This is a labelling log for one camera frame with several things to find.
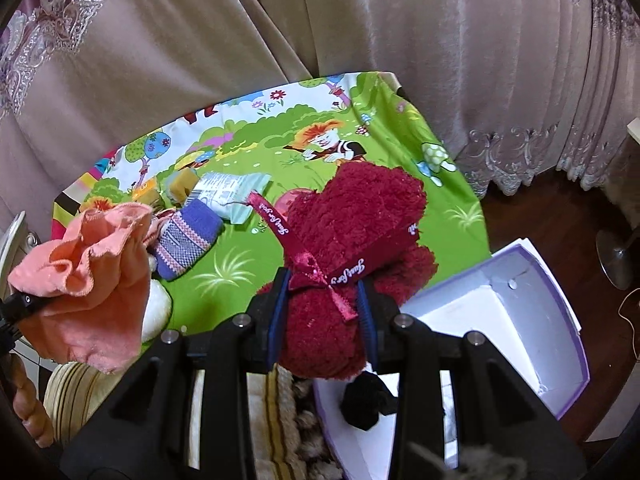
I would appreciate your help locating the white green wipes packet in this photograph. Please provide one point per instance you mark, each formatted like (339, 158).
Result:
(225, 192)

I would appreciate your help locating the grey fuzzy item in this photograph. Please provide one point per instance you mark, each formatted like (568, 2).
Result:
(475, 462)

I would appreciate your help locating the metal stand base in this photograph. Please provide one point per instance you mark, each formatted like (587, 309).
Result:
(617, 255)

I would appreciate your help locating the striped cushion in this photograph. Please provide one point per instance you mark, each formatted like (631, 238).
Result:
(75, 400)

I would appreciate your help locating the brown turned wooden post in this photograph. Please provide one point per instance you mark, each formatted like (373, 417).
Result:
(30, 410)

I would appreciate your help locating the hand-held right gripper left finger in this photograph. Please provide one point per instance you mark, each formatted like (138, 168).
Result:
(278, 310)

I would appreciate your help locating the white box with purple rim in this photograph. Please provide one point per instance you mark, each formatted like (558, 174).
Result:
(500, 325)

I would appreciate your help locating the white object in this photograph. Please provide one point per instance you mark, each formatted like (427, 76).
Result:
(634, 130)

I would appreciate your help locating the patterned rug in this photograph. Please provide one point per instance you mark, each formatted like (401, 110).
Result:
(282, 410)

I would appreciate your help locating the red round item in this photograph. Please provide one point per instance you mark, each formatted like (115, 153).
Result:
(287, 202)

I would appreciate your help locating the beige curtain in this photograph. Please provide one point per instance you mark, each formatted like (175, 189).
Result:
(400, 20)

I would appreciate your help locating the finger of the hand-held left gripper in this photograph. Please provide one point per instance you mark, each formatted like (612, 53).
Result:
(20, 304)

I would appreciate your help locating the cartoon printed tablecloth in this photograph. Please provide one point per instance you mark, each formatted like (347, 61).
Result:
(240, 270)

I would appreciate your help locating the peach cloth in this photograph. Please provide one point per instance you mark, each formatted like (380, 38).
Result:
(90, 300)

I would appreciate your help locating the blue striped knit sock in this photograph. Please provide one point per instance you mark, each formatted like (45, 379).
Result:
(185, 242)

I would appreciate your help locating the black sock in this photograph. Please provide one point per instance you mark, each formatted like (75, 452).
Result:
(365, 400)

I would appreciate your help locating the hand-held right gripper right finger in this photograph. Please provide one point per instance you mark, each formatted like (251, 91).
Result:
(368, 320)

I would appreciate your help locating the white furniture edge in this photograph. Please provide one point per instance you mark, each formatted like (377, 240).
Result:
(12, 245)

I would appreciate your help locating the white plush item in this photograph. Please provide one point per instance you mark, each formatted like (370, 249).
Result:
(157, 310)

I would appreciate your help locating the red plush towel with ribbon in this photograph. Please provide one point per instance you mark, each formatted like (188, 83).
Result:
(360, 220)

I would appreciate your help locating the yellow sponge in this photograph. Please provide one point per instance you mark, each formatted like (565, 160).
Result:
(182, 185)

